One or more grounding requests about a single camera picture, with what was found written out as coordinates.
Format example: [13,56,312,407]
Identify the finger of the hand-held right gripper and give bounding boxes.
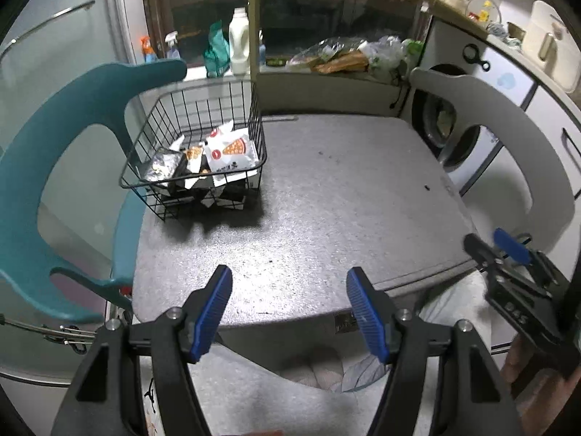
[463,234,504,278]
[493,228,535,266]

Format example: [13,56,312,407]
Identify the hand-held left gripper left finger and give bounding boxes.
[50,264,233,436]

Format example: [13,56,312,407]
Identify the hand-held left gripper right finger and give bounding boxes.
[346,268,523,436]

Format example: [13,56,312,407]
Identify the white blue biscuit packet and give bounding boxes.
[184,170,214,190]
[143,148,187,182]
[170,136,206,173]

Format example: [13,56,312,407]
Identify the black wire basket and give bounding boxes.
[119,81,268,222]

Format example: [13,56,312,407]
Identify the white pizza snack packet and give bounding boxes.
[204,128,259,187]
[206,120,235,142]

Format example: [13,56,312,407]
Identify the beige plastic container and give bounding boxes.
[522,0,581,94]

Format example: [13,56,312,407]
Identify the person's right hand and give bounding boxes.
[501,335,581,432]

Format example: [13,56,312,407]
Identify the person's grey patterned clothing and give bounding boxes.
[191,277,500,436]

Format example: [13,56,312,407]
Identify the grey plastic chair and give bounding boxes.
[410,67,576,255]

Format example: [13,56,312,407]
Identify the metal rod with clips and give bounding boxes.
[0,315,98,352]

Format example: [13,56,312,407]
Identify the black hook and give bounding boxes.
[463,44,492,72]

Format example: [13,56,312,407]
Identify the white washing machine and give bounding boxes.
[411,18,536,191]

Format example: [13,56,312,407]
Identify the decorated plate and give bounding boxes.
[465,0,502,25]

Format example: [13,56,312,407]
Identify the clear plastic food bags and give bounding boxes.
[286,36,425,82]

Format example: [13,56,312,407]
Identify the teal plastic chair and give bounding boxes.
[0,59,188,323]

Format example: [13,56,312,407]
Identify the green bag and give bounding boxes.
[203,20,231,78]

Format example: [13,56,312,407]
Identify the white milk jug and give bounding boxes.
[228,8,250,76]

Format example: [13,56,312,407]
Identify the yellow wooden shelf unit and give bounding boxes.
[247,0,477,114]

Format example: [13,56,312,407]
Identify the white refrigerator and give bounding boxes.
[118,0,150,66]

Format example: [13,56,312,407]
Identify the black cable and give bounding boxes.
[389,70,407,110]

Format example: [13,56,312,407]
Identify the metal door handle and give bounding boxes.
[0,1,96,55]

